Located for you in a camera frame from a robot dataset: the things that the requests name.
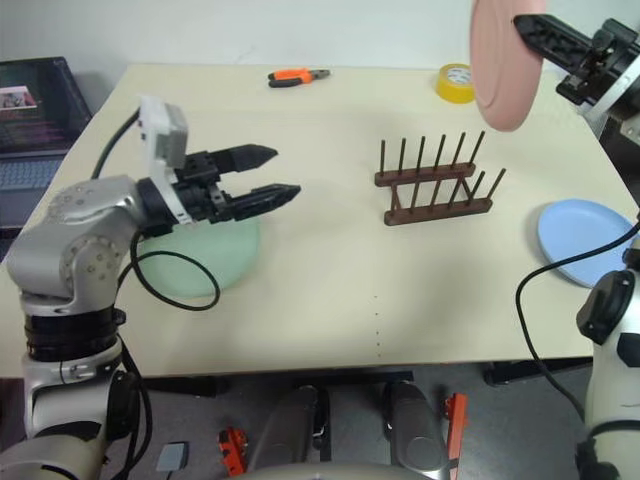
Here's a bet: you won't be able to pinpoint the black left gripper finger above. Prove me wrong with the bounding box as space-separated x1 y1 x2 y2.
225 183 303 222
213 143 279 175

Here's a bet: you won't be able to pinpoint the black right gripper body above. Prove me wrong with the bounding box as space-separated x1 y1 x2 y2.
555 18 640 106

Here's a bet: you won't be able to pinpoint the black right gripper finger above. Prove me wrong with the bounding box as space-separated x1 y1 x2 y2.
513 14 597 77

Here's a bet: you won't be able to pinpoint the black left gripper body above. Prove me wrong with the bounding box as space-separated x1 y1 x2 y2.
172 149 237 225

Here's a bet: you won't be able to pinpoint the pink plate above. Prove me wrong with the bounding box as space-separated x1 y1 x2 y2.
468 0 548 134

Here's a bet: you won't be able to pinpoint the brown wooden dish rack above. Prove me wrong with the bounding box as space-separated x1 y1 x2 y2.
373 130 508 228

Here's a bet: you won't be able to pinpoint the green plate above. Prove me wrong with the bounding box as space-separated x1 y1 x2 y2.
133 218 263 302

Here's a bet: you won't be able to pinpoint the orange and black pliers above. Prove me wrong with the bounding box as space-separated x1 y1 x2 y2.
267 67 333 90

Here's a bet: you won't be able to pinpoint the yellow tape roll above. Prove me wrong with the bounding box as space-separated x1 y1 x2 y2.
434 62 477 106

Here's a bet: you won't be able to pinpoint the blue plate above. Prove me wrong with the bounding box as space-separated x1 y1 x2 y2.
537 198 638 289

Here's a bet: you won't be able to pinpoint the open laptop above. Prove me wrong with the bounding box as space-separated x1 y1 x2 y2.
0 55 94 229

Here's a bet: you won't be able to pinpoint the grey rounded shape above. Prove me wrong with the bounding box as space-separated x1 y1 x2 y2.
381 380 457 472
247 384 332 467

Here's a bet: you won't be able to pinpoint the orange and black clamp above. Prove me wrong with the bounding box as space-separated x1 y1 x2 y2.
217 426 250 477
441 391 470 477

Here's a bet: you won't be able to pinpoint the small grey box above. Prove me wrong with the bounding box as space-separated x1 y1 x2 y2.
155 441 191 473

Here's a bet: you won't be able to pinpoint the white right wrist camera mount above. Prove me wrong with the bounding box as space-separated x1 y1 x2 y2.
585 60 640 120

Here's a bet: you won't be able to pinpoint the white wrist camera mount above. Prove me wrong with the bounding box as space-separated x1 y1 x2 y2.
585 60 640 120
137 93 195 227

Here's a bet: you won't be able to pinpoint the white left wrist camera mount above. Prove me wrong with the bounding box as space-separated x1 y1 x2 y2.
137 93 195 227

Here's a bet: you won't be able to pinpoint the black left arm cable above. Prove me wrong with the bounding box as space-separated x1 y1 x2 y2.
91 107 222 312

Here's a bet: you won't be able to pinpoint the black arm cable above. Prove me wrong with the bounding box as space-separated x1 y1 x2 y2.
91 107 222 312
514 223 640 426

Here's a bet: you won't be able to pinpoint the black table frame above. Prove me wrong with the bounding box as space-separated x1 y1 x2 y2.
137 355 599 399

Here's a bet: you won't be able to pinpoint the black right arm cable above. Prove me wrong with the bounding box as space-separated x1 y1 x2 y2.
514 223 640 426

